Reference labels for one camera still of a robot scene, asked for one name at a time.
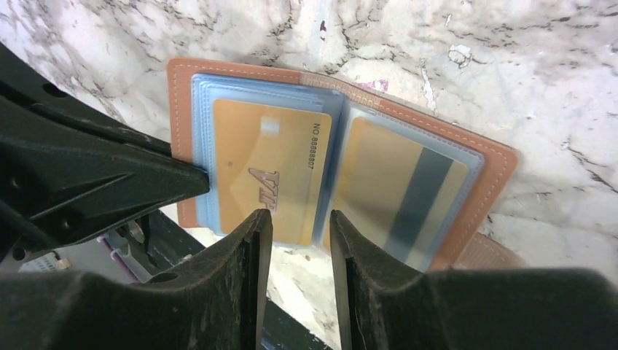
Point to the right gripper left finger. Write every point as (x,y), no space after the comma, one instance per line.
(214,300)

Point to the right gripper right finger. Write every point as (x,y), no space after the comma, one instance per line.
(384,304)

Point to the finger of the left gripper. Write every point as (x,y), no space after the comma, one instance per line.
(64,184)
(23,86)

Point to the brown leather card holder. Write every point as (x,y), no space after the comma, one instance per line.
(463,246)

